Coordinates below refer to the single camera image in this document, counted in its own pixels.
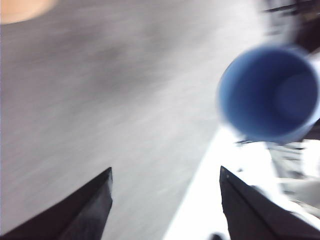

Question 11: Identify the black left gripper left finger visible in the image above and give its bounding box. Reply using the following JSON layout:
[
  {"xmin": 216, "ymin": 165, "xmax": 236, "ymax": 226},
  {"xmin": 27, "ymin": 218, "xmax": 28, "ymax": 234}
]
[{"xmin": 0, "ymin": 167, "xmax": 113, "ymax": 240}]

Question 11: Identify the blue ribbed cup centre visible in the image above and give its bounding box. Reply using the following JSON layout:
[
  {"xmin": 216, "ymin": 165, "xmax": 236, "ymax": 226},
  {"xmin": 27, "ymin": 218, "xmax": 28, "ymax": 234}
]
[{"xmin": 216, "ymin": 43, "xmax": 320, "ymax": 145}]

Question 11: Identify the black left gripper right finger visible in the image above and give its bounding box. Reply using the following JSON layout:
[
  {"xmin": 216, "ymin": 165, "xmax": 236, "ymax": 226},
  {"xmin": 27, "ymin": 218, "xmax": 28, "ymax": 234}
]
[{"xmin": 219, "ymin": 166, "xmax": 320, "ymax": 240}]

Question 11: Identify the wooden mug tree stand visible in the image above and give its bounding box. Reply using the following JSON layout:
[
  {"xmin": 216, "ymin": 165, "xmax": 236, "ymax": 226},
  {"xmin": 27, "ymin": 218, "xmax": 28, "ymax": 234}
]
[{"xmin": 0, "ymin": 0, "xmax": 56, "ymax": 25}]

